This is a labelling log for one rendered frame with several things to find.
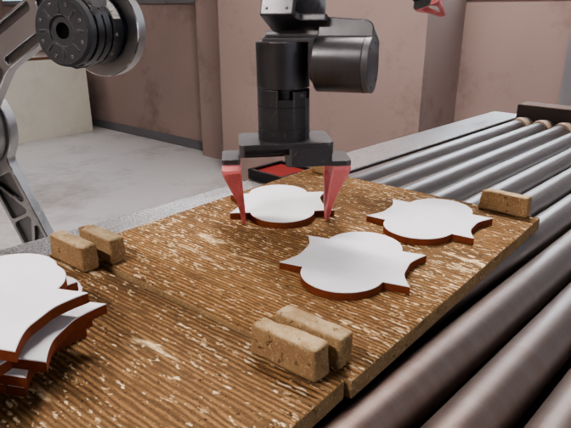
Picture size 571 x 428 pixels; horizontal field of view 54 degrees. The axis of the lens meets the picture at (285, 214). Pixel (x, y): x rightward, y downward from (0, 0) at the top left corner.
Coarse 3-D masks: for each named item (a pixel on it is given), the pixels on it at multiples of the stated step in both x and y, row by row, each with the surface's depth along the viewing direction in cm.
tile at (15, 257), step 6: (0, 258) 46; (6, 258) 46; (12, 258) 46; (18, 258) 46; (24, 258) 46; (30, 258) 46; (36, 258) 46; (42, 258) 46; (48, 258) 46; (0, 264) 45; (72, 282) 42; (72, 288) 42
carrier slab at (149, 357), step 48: (96, 288) 50; (96, 336) 42; (144, 336) 42; (192, 336) 42; (240, 336) 42; (48, 384) 37; (96, 384) 37; (144, 384) 37; (192, 384) 37; (240, 384) 37; (288, 384) 37; (336, 384) 37
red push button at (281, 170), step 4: (280, 164) 93; (264, 168) 90; (268, 168) 90; (272, 168) 90; (276, 168) 90; (280, 168) 90; (284, 168) 90; (288, 168) 90; (292, 168) 90; (296, 168) 90; (268, 172) 88; (272, 172) 88; (276, 172) 88; (280, 172) 88; (284, 172) 88; (288, 172) 88; (292, 172) 88; (280, 176) 86
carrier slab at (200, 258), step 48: (384, 192) 76; (144, 240) 60; (192, 240) 60; (240, 240) 60; (288, 240) 60; (480, 240) 60; (144, 288) 51; (192, 288) 50; (240, 288) 50; (288, 288) 50; (432, 288) 50; (384, 336) 42
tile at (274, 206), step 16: (256, 192) 73; (272, 192) 73; (288, 192) 73; (304, 192) 73; (320, 192) 73; (256, 208) 67; (272, 208) 67; (288, 208) 67; (304, 208) 67; (320, 208) 67; (272, 224) 63; (288, 224) 63; (304, 224) 64
